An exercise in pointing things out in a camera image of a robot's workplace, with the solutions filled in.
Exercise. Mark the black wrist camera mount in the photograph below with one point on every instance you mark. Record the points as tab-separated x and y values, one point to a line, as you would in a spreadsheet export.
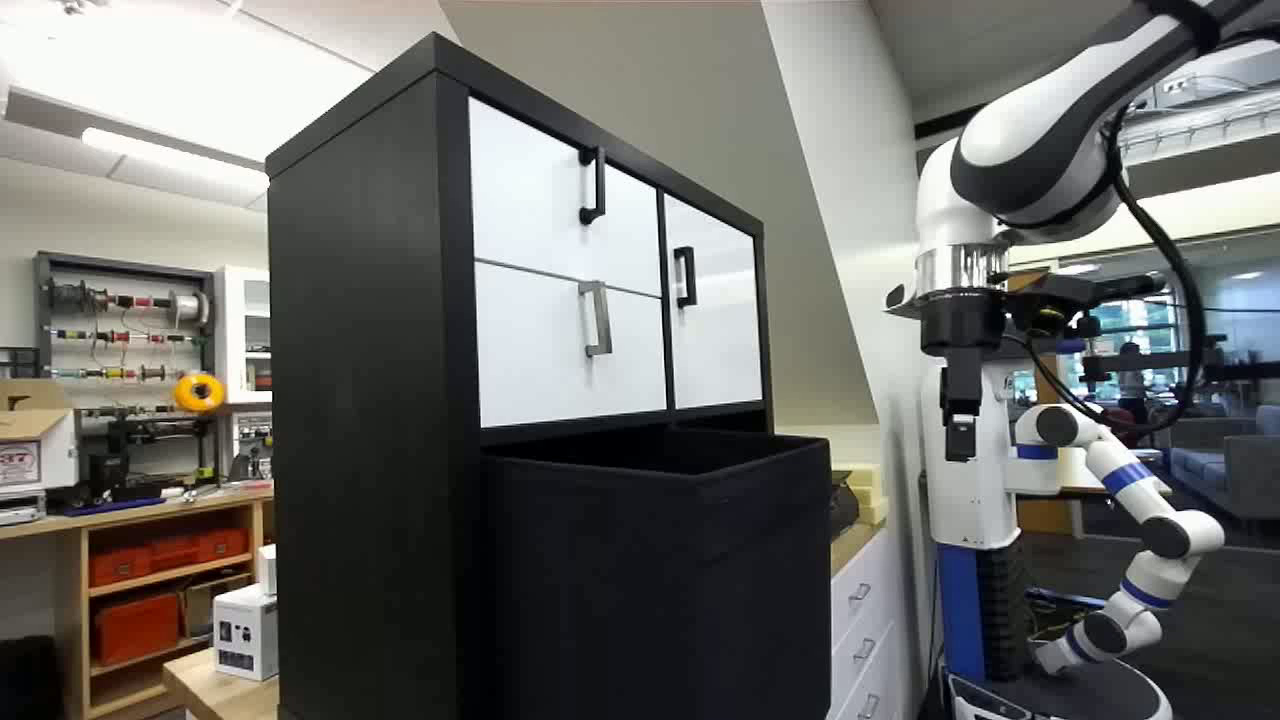
1080	297

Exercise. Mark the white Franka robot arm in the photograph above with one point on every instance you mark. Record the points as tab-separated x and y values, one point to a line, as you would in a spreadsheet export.
1040	140

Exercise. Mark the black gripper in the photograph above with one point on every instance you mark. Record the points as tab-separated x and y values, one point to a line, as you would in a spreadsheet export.
960	325

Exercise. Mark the black benchtop machine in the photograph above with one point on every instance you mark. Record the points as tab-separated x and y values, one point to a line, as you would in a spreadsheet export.
143	463

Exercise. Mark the small wooden table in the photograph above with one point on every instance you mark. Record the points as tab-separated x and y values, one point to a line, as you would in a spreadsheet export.
214	689

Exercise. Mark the white cardboard box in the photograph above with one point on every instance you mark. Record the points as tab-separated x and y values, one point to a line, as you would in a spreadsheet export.
34	446

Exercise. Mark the wooden cabinet countertop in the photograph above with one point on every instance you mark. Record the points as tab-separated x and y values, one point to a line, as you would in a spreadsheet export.
852	541

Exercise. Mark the white wall shelf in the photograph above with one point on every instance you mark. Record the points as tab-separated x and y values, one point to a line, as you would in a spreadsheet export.
249	335

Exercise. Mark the black floor bin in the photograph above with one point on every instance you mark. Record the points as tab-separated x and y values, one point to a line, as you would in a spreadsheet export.
25	683

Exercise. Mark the white drawer cabinet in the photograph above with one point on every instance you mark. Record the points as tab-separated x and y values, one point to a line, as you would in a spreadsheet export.
865	626

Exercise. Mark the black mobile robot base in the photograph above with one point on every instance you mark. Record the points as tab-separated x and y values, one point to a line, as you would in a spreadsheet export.
1066	693

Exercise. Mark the wooden workbench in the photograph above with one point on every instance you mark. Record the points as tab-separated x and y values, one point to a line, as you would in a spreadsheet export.
67	561

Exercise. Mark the yellow filament spool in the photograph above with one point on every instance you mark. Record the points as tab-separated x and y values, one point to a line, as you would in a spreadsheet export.
200	393

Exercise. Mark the white electronic device box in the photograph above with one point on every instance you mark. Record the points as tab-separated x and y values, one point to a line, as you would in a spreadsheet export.
246	635

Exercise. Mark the long orange storage bin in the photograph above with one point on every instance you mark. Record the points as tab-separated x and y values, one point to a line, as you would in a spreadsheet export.
164	553

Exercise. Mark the black cabinet shelf unit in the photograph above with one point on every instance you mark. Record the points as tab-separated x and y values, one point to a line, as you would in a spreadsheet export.
372	402

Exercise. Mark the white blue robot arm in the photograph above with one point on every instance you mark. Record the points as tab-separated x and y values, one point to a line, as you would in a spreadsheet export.
1133	494

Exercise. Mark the black fabric drawer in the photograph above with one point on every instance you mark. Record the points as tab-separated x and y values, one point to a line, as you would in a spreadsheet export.
652	586

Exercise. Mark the white cabinet door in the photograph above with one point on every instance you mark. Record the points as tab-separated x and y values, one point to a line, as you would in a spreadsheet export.
725	335

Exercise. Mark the small orange storage bin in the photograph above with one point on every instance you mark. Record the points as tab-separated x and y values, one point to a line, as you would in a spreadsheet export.
133	626

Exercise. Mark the grey tool pegboard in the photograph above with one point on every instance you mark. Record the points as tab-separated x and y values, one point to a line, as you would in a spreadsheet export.
122	313

